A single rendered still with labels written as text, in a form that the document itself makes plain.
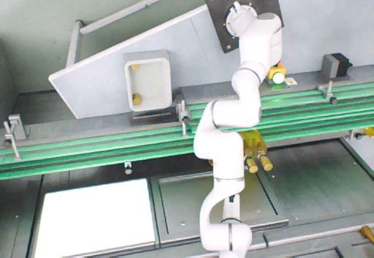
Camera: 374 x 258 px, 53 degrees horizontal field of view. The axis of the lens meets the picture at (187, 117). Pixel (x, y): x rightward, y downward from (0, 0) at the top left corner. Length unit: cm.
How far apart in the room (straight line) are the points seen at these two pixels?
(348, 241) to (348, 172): 38
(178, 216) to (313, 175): 62
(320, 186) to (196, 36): 79
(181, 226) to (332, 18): 105
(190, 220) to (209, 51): 68
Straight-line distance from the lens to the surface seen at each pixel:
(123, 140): 152
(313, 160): 177
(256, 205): 147
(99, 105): 163
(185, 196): 149
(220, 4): 148
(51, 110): 218
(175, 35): 152
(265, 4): 155
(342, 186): 167
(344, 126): 180
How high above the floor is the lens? 215
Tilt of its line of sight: 55 degrees down
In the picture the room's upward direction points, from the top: 161 degrees clockwise
